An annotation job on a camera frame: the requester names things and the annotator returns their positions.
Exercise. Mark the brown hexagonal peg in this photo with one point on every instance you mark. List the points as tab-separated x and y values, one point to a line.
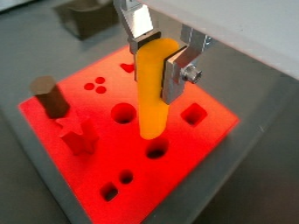
47	92

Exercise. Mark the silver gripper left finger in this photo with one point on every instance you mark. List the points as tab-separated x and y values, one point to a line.
135	18

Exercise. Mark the yellow oval peg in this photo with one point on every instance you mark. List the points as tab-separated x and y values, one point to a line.
150	69

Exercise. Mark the red star peg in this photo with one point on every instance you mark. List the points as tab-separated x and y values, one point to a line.
77	133

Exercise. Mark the red shape-sorting board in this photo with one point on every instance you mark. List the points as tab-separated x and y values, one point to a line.
120	182

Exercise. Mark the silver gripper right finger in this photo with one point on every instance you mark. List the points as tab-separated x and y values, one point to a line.
179	66

